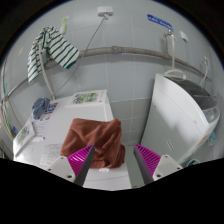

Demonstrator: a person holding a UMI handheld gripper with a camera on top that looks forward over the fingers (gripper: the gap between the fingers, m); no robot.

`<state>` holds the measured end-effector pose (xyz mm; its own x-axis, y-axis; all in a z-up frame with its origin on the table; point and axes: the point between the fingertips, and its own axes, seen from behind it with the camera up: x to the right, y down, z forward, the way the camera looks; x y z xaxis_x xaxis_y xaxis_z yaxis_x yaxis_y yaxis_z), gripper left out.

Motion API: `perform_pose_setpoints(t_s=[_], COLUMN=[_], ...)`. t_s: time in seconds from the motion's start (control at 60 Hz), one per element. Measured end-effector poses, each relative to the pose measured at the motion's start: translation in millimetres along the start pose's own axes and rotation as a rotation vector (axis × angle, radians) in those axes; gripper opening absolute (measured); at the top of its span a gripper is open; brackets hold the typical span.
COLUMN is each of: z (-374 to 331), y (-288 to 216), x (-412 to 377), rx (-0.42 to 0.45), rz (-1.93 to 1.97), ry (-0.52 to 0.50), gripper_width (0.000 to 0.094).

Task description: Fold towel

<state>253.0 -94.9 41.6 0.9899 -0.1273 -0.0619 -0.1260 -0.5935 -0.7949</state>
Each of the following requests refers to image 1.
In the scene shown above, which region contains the white upright pipe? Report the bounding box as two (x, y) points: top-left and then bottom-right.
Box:
(37, 43), (56, 101)

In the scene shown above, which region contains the flat box with green picture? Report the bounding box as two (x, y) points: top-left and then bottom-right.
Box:
(65, 89), (109, 108)

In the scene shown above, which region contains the wall tap with hose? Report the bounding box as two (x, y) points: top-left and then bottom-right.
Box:
(162, 29), (188, 81)

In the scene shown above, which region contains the blue-grey crumpled cloth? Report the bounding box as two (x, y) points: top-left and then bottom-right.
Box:
(31, 97), (52, 120)

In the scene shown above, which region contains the green striped white cloth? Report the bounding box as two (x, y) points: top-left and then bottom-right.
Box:
(27, 26), (81, 84)

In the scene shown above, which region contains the white washing machine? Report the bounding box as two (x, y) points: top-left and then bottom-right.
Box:
(139, 73), (222, 164)

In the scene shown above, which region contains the brown towel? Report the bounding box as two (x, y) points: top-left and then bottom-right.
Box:
(59, 117), (127, 170)

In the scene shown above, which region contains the white printed paper sheet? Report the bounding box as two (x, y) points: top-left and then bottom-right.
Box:
(39, 142), (64, 167)

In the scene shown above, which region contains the blue wall sign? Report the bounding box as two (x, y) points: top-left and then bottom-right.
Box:
(146, 13), (174, 32)

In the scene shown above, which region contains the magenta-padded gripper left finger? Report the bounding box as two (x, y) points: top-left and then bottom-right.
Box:
(44, 144), (96, 187)

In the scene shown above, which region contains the leaflet with purple print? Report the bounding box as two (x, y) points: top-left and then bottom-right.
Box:
(42, 101), (60, 116)

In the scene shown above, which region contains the green cable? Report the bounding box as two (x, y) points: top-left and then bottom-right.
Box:
(1, 83), (16, 141)

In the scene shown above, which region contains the grey horizontal wall pipe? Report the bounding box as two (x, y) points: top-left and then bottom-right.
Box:
(4, 45), (213, 101)

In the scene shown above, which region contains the booklet with green picture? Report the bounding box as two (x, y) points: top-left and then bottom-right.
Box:
(12, 119), (36, 158)

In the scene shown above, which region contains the grey cable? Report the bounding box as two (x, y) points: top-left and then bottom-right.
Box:
(53, 14), (108, 97)

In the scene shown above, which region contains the small white wall plate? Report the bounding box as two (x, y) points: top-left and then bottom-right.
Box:
(179, 31), (190, 43)

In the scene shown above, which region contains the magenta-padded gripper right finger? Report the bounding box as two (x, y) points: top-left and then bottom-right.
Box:
(133, 143), (184, 185)

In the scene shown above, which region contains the white wall socket box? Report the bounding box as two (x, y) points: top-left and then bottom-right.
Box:
(97, 5), (114, 18)

